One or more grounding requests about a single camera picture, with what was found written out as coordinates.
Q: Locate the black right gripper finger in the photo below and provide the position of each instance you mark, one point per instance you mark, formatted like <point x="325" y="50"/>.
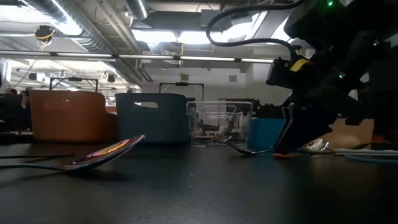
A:
<point x="311" y="121"/>
<point x="286" y="130"/>

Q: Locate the iridescent rainbow spoon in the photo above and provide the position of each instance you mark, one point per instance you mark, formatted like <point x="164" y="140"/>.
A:
<point x="105" y="154"/>

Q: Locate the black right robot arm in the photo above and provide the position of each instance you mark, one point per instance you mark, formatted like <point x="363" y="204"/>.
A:
<point x="351" y="15"/>

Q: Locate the small blue plastic bin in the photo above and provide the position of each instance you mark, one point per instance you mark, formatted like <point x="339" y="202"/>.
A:
<point x="264" y="133"/>

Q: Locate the black equipment stack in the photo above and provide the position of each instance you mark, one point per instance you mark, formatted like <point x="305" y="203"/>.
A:
<point x="270" y="111"/>

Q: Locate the small tan orange bin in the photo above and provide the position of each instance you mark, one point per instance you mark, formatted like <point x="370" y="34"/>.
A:
<point x="351" y="137"/>

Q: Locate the small red object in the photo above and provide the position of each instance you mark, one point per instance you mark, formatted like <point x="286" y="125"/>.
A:
<point x="381" y="138"/>

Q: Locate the clear plastic bin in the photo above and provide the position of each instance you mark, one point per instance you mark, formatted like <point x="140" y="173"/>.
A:
<point x="194" y="124"/>

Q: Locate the grey-blue plastic bin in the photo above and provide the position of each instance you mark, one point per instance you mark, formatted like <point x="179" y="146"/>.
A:
<point x="152" y="127"/>

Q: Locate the bright ceiling light panel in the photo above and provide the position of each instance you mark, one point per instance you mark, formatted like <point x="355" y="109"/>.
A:
<point x="174" y="36"/>

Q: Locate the long linear light fixture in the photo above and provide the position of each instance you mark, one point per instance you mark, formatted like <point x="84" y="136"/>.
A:
<point x="155" y="57"/>

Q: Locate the large orange plastic bin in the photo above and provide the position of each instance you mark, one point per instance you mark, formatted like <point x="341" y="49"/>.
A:
<point x="71" y="124"/>

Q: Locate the black yellow ceiling reel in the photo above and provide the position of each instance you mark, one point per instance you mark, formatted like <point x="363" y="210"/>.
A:
<point x="45" y="33"/>

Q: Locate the dark office chair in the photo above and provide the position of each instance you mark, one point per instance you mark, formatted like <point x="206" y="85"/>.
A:
<point x="12" y="115"/>

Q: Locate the person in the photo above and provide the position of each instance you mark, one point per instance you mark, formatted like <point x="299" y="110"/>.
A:
<point x="11" y="91"/>

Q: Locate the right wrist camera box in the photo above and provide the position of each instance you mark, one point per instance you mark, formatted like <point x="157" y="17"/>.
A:
<point x="289" y="74"/>

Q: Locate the grey wall box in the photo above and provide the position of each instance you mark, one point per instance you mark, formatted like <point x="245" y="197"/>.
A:
<point x="232" y="78"/>
<point x="184" y="76"/>

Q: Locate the black metal frame stand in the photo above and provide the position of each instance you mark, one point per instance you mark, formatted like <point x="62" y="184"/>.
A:
<point x="182" y="83"/>
<point x="74" y="79"/>

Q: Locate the round silver air duct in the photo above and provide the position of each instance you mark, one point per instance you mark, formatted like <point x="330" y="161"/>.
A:
<point x="136" y="7"/>

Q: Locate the large spiral air duct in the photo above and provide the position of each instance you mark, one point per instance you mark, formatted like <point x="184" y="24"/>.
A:
<point x="93" y="34"/>

